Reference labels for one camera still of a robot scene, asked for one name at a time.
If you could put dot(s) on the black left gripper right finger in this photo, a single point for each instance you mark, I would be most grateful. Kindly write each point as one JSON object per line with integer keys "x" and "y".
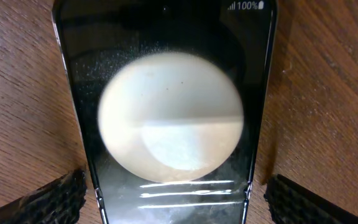
{"x": 290, "y": 203}

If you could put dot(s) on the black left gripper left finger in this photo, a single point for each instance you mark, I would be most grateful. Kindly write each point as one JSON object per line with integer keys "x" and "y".
{"x": 60, "y": 202}

